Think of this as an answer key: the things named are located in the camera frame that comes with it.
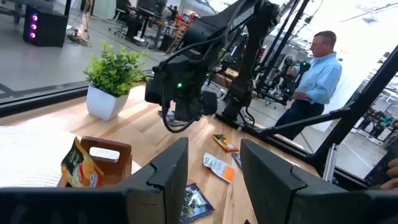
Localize person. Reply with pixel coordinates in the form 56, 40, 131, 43
274, 30, 343, 141

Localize wooden tea box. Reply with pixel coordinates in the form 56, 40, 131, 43
57, 136, 134, 189

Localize blue foil tea packet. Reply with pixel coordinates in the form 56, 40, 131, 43
157, 110, 189, 128

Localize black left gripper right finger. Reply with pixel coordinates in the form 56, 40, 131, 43
239, 138, 398, 224

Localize white woven round placemat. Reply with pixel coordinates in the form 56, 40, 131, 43
0, 125, 142, 189

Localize white orange tea packet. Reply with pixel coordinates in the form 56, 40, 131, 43
202, 152, 236, 184

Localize black office desk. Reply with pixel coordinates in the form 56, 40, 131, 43
124, 5, 175, 47

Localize dark blue tea packet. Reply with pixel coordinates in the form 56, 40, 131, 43
179, 182, 215, 224

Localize black handheld device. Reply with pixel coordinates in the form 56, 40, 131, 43
363, 149, 398, 187

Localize person's hand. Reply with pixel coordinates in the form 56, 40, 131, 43
379, 157, 398, 190

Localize yellow red mango tea packet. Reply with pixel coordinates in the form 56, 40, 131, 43
60, 136, 105, 189

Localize orange green tea packet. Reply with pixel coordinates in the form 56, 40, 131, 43
212, 133, 240, 153

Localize wooden ladder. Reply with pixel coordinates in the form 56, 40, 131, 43
166, 17, 190, 55

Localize green plant in white pot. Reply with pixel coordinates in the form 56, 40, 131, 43
83, 42, 149, 122

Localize black computer tower pink lights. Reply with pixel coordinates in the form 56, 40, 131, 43
22, 5, 69, 49

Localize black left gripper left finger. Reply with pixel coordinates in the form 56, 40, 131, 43
0, 136, 189, 224

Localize purple blue tea packet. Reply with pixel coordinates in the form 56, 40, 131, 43
231, 151, 243, 170

